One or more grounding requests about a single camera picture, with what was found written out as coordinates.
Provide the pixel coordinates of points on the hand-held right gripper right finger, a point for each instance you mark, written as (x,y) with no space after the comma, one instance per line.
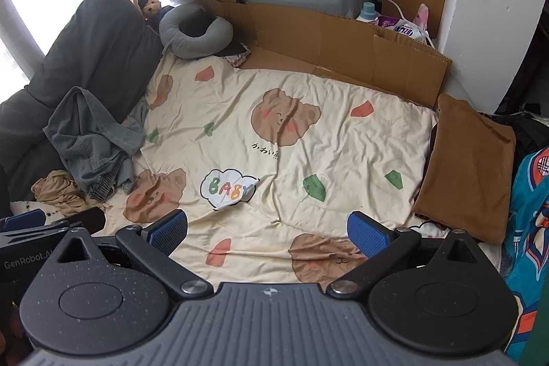
(369,233)

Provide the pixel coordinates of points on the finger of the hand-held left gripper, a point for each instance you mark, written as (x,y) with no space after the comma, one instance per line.
(85,218)
(25,219)

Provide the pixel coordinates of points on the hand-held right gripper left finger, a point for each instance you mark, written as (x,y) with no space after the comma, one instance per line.
(167,233)

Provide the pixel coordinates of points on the light blue denim jeans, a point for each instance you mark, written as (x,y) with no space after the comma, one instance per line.
(85,126)

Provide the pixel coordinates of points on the black clothes pile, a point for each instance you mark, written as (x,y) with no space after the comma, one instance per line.
(527,134)

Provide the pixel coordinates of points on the beige crumpled cloth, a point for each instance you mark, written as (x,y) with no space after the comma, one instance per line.
(55,190)

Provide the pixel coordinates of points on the cream bear printed blanket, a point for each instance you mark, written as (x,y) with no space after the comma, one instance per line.
(343,160)

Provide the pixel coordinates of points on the black leopard print cloth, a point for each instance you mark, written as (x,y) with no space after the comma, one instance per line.
(431,151)

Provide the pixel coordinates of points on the teal printed cloth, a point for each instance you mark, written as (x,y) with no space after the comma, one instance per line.
(527,220)

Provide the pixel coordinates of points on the dark patterned cloth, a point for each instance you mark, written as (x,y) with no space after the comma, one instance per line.
(236,57)

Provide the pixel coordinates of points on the flattened cardboard sheet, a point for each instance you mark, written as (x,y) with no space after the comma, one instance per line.
(321,40)

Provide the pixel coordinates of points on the grey neck pillow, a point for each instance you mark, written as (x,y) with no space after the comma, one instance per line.
(171,27)

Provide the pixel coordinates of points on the purple and white plastic packet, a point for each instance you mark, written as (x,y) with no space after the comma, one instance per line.
(403,29)

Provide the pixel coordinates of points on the small teddy bear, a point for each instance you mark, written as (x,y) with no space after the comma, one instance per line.
(151,6)

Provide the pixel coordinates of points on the bottle with blue cap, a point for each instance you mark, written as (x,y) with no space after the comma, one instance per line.
(368,11)

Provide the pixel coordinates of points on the pink packet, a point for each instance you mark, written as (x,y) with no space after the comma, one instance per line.
(422,14)

